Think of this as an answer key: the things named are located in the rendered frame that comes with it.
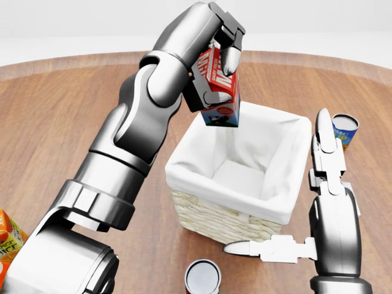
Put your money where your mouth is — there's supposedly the red and blue milk carton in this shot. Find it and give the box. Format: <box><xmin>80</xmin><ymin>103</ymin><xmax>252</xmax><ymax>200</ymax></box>
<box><xmin>195</xmin><ymin>42</ymin><xmax>241</xmax><ymax>128</ymax></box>

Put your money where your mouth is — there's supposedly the wicker basket with white liner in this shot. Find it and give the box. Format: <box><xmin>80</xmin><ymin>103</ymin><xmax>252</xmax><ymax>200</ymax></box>
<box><xmin>164</xmin><ymin>100</ymin><xmax>313</xmax><ymax>246</ymax></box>

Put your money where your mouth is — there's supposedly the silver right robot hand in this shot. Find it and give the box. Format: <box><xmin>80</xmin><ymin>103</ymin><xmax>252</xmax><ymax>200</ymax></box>
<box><xmin>222</xmin><ymin>107</ymin><xmax>363</xmax><ymax>278</ymax></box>

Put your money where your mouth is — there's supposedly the blue printed tin can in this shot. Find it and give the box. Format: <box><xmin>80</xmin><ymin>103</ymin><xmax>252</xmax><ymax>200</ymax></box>
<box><xmin>331</xmin><ymin>113</ymin><xmax>360</xmax><ymax>153</ymax></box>

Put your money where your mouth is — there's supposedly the red tin can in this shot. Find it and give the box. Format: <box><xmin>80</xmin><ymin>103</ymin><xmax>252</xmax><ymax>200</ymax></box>
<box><xmin>184</xmin><ymin>258</ymin><xmax>222</xmax><ymax>294</ymax></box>

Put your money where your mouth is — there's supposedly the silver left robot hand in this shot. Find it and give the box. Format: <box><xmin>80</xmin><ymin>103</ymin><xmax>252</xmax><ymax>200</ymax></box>
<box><xmin>152</xmin><ymin>1</ymin><xmax>246</xmax><ymax>113</ymax></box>

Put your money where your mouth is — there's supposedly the orange juice carton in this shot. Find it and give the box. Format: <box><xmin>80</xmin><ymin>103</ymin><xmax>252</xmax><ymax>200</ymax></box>
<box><xmin>0</xmin><ymin>209</ymin><xmax>29</xmax><ymax>287</ymax></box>

